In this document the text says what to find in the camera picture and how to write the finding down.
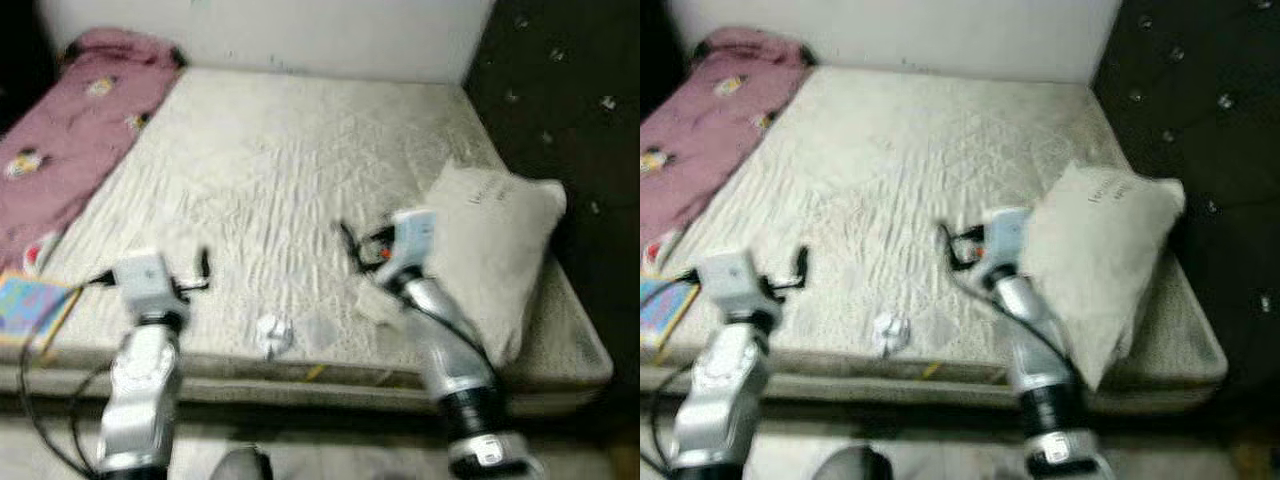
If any white paper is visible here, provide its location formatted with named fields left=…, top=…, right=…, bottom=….
left=255, top=315, right=296, bottom=359
left=872, top=312, right=911, bottom=359

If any white pillow with writing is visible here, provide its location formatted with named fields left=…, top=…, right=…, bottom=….
left=1020, top=160, right=1188, bottom=391
left=358, top=160, right=568, bottom=369

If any colourful picture puzzle board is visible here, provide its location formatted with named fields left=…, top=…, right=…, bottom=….
left=640, top=275, right=701, bottom=351
left=0, top=270, right=81, bottom=351

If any pink cartoon mouse blanket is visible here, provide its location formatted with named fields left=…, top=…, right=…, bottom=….
left=640, top=28, right=816, bottom=271
left=0, top=28, right=186, bottom=276

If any white quilted mattress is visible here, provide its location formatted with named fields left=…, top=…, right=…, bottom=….
left=0, top=65, right=613, bottom=416
left=640, top=65, right=1229, bottom=416

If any grey left robot leg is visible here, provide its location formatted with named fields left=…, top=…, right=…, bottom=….
left=815, top=445, right=891, bottom=480
left=210, top=445, right=273, bottom=480

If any black tufted headboard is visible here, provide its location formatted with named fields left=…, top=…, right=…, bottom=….
left=462, top=0, right=641, bottom=401
left=1092, top=0, right=1280, bottom=401

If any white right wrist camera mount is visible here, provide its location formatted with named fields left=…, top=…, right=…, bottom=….
left=385, top=208, right=438, bottom=276
left=983, top=208, right=1033, bottom=279

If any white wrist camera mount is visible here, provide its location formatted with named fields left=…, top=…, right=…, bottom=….
left=112, top=250, right=186, bottom=316
left=983, top=208, right=1033, bottom=279
left=695, top=250, right=771, bottom=321
left=385, top=208, right=438, bottom=276

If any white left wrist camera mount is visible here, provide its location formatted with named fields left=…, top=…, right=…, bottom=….
left=695, top=250, right=771, bottom=321
left=112, top=250, right=186, bottom=316

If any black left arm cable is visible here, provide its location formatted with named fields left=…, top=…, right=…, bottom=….
left=640, top=268, right=701, bottom=471
left=18, top=268, right=119, bottom=476

